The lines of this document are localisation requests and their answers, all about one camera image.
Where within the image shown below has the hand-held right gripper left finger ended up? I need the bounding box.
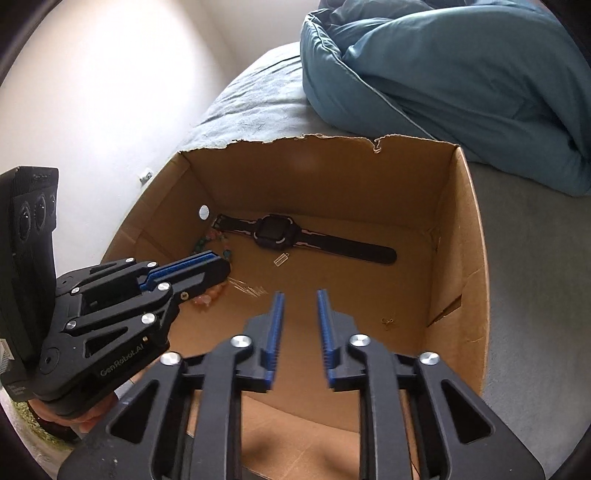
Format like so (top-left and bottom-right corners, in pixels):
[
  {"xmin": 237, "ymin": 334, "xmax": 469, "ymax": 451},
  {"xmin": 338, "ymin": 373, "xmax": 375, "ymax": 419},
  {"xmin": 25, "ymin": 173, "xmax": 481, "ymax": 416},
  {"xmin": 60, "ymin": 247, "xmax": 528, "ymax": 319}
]
[{"xmin": 58, "ymin": 291, "xmax": 287, "ymax": 480}]

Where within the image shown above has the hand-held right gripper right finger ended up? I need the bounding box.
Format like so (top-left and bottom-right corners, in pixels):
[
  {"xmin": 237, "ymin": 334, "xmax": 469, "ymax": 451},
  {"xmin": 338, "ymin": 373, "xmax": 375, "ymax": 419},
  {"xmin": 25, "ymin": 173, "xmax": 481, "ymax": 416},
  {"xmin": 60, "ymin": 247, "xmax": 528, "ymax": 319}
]
[{"xmin": 315, "ymin": 288, "xmax": 549, "ymax": 480}]

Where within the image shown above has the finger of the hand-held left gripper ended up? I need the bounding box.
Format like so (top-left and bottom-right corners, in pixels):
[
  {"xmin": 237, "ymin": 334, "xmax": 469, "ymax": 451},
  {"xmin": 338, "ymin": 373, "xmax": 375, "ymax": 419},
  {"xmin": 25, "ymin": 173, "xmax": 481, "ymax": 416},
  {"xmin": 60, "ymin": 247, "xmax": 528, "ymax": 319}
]
[
  {"xmin": 55, "ymin": 250, "xmax": 219, "ymax": 306},
  {"xmin": 64, "ymin": 258, "xmax": 232, "ymax": 360}
]

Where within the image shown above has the colourful bead bracelet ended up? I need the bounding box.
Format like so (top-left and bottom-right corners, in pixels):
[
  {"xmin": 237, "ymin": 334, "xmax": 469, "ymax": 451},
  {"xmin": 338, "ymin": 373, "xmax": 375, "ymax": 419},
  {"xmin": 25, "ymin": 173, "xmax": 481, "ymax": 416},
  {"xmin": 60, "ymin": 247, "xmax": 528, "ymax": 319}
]
[{"xmin": 193, "ymin": 228, "xmax": 232, "ymax": 311}]

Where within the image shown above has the thin gold chain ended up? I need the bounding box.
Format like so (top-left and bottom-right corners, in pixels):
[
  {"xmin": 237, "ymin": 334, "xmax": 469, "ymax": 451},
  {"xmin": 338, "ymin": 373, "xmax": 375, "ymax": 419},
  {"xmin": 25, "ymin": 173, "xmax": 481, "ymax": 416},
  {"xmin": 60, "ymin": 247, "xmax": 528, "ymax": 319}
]
[{"xmin": 229, "ymin": 278, "xmax": 268, "ymax": 299}]

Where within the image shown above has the black wrist watch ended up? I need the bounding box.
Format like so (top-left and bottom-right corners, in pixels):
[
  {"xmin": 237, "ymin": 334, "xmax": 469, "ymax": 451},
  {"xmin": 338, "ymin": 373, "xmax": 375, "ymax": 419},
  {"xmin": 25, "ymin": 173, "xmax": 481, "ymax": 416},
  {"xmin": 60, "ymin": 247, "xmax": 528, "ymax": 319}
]
[{"xmin": 214, "ymin": 213, "xmax": 398, "ymax": 265}]

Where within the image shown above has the brown cardboard box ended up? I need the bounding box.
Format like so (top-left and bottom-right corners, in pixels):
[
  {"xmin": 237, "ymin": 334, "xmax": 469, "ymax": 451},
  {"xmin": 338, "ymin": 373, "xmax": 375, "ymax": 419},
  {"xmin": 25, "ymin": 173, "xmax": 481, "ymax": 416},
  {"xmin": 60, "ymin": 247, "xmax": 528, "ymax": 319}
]
[{"xmin": 99, "ymin": 133, "xmax": 491, "ymax": 480}]

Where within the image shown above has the person's left hand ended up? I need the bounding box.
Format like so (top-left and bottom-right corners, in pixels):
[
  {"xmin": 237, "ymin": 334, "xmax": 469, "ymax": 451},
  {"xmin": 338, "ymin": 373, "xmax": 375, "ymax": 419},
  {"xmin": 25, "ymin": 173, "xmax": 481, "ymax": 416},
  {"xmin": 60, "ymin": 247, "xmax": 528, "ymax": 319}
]
[{"xmin": 28, "ymin": 392, "xmax": 119, "ymax": 435}]

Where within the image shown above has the teal duvet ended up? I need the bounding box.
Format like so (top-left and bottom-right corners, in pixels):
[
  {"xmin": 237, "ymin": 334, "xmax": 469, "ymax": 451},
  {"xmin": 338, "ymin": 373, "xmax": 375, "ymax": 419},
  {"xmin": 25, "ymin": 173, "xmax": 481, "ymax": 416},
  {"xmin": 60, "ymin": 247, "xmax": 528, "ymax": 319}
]
[{"xmin": 300, "ymin": 0, "xmax": 591, "ymax": 198}]

